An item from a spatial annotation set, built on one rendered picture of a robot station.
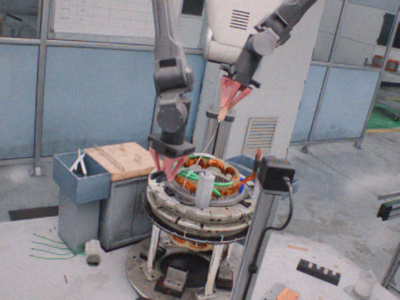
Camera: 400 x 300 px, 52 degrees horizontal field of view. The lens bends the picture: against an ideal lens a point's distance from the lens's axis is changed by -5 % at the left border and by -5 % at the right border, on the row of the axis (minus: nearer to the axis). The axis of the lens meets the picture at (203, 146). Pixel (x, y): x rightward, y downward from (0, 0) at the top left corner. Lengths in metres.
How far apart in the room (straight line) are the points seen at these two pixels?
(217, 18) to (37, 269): 0.99
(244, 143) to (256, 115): 0.25
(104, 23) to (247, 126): 1.42
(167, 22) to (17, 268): 0.82
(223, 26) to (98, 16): 1.87
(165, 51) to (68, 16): 2.28
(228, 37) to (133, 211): 0.67
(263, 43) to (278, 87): 2.63
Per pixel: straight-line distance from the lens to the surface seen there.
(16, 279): 1.31
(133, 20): 3.36
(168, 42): 0.96
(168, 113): 0.89
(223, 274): 1.32
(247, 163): 1.56
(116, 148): 1.43
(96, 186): 1.26
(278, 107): 3.73
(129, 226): 1.41
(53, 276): 1.31
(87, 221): 1.34
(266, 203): 0.66
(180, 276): 1.24
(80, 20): 3.22
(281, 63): 3.59
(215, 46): 1.51
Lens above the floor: 1.63
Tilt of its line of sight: 21 degrees down
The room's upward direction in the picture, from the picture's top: 11 degrees clockwise
